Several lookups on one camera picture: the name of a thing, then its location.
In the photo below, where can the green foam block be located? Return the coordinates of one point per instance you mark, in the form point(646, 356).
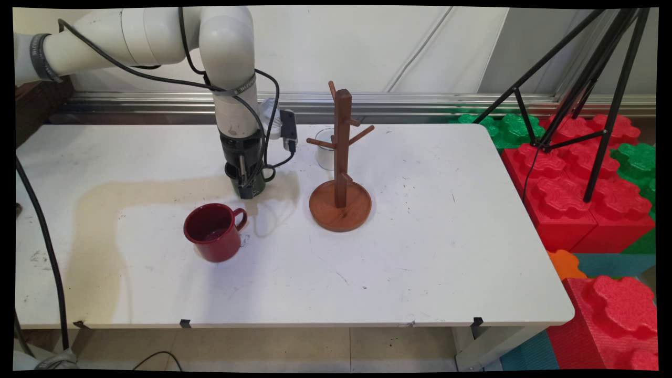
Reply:
point(638, 157)
point(504, 131)

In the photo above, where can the white enamel mug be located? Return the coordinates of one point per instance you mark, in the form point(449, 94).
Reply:
point(324, 157)

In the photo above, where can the aluminium wall rail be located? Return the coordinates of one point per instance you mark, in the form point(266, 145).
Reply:
point(420, 102)

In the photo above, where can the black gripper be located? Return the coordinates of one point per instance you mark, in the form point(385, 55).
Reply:
point(233, 147)

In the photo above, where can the red foam block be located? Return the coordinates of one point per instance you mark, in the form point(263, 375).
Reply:
point(619, 315)
point(625, 199)
point(546, 210)

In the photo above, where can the white wall conduit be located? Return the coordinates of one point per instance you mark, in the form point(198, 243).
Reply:
point(420, 50)

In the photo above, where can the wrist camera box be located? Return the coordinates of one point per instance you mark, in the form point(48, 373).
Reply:
point(288, 126)

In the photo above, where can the grey bag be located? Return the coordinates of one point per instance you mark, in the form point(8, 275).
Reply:
point(47, 361)

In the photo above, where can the orange foam block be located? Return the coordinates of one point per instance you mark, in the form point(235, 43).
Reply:
point(564, 265)

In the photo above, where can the black tripod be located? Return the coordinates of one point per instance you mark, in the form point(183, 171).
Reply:
point(615, 105)

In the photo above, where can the dark brown wooden furniture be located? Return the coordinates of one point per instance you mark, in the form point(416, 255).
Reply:
point(42, 105)

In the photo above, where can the green enamel mug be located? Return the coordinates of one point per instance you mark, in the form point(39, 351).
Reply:
point(258, 186)

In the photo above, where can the teal foam block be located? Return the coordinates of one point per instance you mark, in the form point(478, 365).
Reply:
point(530, 354)
point(614, 265)

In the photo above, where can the wooden mug tree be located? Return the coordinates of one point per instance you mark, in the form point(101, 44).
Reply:
point(341, 210)

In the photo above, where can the red enamel mug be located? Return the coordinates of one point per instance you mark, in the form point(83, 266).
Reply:
point(215, 236)

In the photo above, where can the white table leg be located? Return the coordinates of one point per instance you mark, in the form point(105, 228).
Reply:
point(488, 352)

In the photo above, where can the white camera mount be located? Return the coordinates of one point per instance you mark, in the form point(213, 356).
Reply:
point(270, 115)

